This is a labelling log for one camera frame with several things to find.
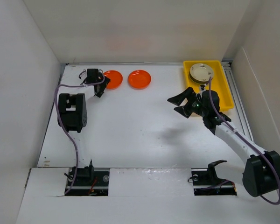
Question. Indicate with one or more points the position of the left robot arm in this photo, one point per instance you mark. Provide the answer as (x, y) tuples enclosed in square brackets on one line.
[(71, 108)]

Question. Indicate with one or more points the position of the orange plate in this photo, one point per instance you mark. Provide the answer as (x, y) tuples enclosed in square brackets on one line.
[(139, 79), (115, 77)]

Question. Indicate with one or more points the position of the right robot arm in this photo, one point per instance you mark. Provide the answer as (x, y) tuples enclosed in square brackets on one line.
[(262, 168)]

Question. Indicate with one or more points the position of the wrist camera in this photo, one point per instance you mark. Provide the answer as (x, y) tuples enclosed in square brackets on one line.
[(82, 74), (202, 88)]

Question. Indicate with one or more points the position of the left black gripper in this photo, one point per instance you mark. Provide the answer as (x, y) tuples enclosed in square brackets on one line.
[(104, 85)]

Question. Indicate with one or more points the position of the yellow plastic bin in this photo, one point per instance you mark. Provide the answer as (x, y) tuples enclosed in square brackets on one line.
[(218, 84)]

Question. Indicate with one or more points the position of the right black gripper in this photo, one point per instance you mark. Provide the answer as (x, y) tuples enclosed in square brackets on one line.
[(179, 98)]

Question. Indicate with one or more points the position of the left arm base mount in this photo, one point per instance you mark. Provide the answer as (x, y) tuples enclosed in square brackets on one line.
[(90, 182)]

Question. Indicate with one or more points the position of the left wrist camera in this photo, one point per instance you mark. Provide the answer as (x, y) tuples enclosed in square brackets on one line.
[(82, 74)]

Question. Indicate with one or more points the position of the cream patterned plate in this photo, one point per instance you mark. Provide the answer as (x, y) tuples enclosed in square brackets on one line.
[(201, 72)]

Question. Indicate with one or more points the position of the yellow patterned plate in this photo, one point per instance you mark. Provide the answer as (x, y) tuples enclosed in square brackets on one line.
[(197, 81)]

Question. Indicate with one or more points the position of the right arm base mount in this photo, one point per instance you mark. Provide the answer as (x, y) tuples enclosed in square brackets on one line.
[(206, 183)]

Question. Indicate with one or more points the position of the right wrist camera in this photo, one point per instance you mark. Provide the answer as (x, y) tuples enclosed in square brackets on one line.
[(202, 88)]

